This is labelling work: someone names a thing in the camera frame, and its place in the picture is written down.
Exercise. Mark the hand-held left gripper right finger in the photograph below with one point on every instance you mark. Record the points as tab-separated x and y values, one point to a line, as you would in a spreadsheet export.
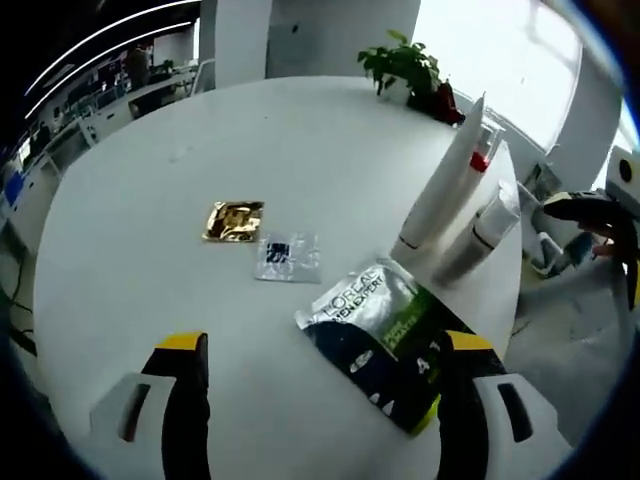
460	410

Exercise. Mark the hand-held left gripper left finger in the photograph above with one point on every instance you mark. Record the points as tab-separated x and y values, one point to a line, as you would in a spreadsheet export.
187	400

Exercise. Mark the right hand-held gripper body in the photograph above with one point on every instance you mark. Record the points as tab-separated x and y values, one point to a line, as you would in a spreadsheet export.
622	175

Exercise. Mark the clear cap skincare tube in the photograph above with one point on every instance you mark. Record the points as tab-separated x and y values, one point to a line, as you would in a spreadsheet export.
492	225

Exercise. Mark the red collar skincare pump bottle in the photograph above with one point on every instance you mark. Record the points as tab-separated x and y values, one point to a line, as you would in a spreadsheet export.
482	162

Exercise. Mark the green black skincare sachet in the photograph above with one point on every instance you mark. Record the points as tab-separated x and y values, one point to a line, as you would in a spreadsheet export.
360	320

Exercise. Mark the white skincare tube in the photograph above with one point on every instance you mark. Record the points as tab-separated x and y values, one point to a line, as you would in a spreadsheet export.
440	190

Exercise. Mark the small silver skincare sachet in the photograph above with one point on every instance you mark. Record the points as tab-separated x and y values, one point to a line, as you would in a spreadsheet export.
295	265

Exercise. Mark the gold skincare sachet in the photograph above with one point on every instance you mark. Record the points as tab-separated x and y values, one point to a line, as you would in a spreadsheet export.
232	222

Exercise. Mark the blue storage box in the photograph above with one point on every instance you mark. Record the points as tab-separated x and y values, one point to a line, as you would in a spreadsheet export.
14	189

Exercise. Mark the white mesh office chair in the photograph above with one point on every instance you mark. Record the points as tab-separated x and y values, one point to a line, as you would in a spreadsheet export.
565	360

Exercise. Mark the dark red bag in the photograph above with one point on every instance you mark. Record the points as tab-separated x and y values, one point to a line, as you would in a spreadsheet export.
442	105

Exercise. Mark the large window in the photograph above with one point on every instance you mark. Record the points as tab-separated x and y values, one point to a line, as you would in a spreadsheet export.
500	50

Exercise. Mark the potted green plant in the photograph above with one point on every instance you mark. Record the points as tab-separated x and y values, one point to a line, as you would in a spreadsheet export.
405	65

